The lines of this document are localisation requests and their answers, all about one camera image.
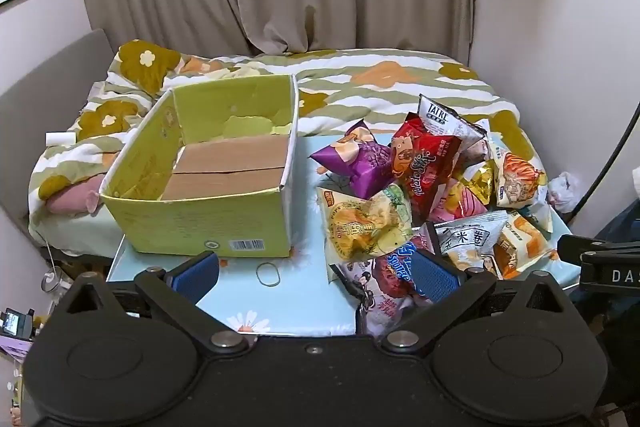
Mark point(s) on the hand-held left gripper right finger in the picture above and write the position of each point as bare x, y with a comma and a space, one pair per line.
436, 278

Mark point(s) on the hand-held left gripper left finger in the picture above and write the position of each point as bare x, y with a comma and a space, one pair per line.
197, 278

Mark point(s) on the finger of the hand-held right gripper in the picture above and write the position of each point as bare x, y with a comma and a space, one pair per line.
577, 247

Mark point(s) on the blue and red snack packet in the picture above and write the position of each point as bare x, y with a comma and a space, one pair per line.
395, 272

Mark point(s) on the yellow-green cardboard box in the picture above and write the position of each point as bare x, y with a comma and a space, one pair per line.
200, 222

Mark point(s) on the purple chip bag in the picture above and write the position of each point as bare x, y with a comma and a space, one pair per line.
365, 167

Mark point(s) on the black and white snack bag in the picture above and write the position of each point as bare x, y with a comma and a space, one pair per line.
442, 117

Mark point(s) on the dark blue cloth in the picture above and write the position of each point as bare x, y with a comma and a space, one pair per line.
620, 219

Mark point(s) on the white rice roll packet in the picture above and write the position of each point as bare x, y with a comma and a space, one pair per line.
470, 239

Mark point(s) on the white plastic bag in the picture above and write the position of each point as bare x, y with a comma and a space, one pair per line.
565, 192

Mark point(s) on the orange and white snack packet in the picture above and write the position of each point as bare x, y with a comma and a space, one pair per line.
520, 242

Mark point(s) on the tan rubber band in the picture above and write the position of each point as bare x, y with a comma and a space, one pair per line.
256, 273

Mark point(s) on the white cartoon snack packet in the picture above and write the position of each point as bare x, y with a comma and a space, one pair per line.
370, 302

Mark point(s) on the pink snack packet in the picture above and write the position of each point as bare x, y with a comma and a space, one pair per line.
460, 207

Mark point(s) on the white bag with orange figure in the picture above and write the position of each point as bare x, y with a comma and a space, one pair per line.
517, 182

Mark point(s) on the yellow chip bag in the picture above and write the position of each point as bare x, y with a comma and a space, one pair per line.
360, 227

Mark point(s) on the gold snack packet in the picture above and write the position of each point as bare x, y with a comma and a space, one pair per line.
482, 182

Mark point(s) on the red chip bag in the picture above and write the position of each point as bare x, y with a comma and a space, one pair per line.
425, 167

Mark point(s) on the pink pillow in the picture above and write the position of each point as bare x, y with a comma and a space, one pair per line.
70, 199

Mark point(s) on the small screen device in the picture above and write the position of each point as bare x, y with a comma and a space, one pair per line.
15, 322

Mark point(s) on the floral striped blanket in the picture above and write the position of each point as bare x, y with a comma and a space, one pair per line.
350, 107

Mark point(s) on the small white box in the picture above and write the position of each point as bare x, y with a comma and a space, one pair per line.
60, 139

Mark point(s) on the grey headboard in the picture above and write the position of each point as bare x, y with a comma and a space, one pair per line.
40, 77

